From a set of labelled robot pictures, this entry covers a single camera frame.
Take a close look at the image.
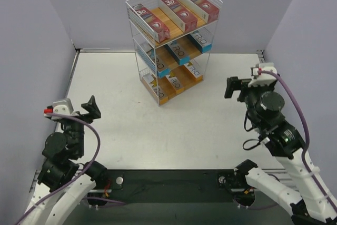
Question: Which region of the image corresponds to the orange toothpaste box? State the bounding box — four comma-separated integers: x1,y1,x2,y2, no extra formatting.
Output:
184,62,203,82
142,74,169,105
165,72,184,95

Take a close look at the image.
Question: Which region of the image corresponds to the light blue toothpaste box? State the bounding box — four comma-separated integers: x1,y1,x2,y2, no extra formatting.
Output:
187,31,212,53

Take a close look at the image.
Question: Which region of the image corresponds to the silver blue toothpaste box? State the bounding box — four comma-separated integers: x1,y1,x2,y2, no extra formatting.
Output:
165,41,190,66

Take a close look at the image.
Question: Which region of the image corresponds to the red toothpaste box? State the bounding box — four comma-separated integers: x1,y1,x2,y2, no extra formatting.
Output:
133,4,170,43
179,0,220,23
158,0,197,33

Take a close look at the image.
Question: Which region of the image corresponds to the teal toothpaste box with label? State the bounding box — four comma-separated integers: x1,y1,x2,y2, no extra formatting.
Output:
136,42,170,78

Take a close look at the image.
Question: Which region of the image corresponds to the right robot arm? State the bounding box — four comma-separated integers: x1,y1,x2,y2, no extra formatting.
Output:
224,76,336,224

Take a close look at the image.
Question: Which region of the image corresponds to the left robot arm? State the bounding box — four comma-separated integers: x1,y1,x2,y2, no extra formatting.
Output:
17,96,108,224

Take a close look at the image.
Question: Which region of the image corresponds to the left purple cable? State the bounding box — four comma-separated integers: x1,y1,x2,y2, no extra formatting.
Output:
15,111,127,225

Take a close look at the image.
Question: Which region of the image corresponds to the purple cable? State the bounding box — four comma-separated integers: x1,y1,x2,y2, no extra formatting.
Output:
231,69,334,211
15,111,127,225

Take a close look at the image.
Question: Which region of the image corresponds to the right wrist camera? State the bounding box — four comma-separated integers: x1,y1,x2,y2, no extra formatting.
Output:
248,62,277,87

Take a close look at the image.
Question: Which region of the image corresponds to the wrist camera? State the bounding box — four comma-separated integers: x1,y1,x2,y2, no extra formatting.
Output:
44,98,79,117
248,62,277,87

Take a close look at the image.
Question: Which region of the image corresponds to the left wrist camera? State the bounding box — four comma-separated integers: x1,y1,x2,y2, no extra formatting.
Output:
44,98,79,117

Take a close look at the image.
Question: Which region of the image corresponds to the white wire wooden shelf rack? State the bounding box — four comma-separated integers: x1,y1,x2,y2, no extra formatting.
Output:
125,0,223,101

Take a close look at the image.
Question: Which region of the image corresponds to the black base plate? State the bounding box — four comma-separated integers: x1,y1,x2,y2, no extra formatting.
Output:
87,169,255,206

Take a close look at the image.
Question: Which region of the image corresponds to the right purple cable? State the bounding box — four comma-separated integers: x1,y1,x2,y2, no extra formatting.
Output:
231,69,334,211

